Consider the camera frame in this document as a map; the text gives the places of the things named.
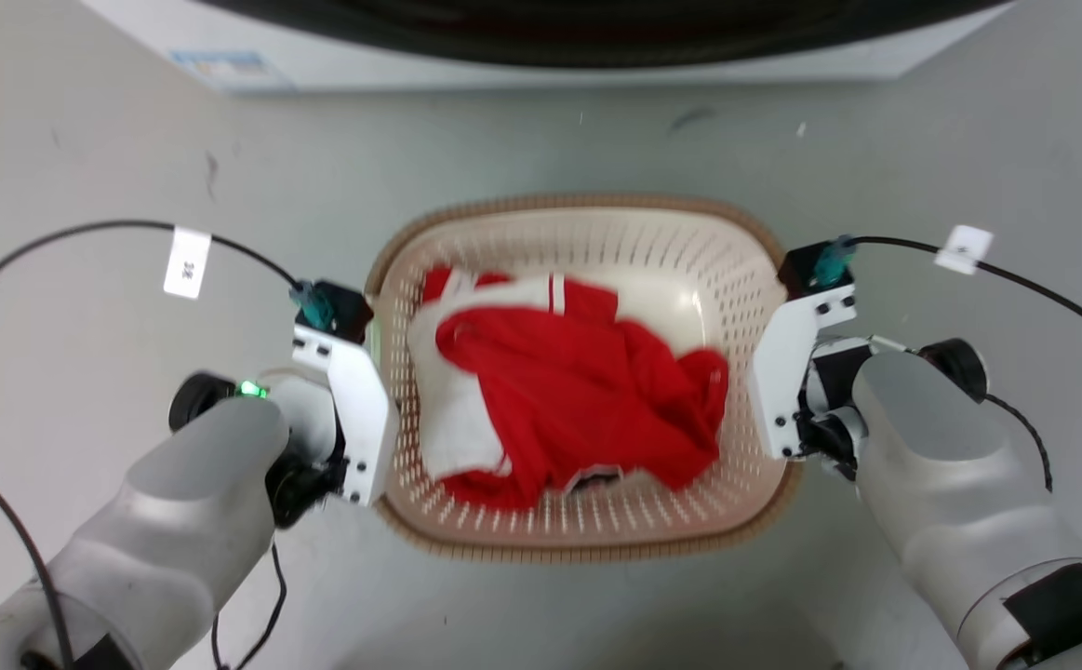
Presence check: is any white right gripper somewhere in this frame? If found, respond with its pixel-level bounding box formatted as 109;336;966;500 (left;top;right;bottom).
749;283;859;462

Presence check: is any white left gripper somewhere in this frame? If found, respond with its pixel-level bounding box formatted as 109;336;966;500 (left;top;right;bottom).
292;322;401;508

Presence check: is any beige plastic laundry basket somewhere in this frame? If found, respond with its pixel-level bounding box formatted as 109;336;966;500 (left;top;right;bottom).
364;194;806;565

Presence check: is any red and white garment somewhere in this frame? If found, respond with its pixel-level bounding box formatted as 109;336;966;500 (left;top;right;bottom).
407;266;730;512

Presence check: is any white tag with print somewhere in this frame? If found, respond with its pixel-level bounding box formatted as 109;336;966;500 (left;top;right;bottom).
163;227;214;301

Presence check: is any white washing machine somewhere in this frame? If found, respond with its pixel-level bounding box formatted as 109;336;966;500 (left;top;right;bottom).
80;0;1018;96

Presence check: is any blue label sticker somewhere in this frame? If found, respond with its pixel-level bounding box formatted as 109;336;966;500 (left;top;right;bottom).
169;49;292;92

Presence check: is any dark washing machine door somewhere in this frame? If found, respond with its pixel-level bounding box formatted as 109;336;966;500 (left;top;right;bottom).
194;0;1009;69

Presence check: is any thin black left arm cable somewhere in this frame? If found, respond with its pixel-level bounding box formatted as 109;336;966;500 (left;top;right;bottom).
211;542;288;670

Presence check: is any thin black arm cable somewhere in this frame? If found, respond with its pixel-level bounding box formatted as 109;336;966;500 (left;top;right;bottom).
211;542;288;670
985;394;1055;493

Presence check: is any white cable tag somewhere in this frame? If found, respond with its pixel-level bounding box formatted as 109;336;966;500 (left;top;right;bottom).
933;224;995;276

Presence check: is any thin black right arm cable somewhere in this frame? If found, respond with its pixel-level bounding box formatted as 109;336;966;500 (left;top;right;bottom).
985;394;1055;493

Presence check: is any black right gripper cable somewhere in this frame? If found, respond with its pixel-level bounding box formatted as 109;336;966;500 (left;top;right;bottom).
849;235;1082;366

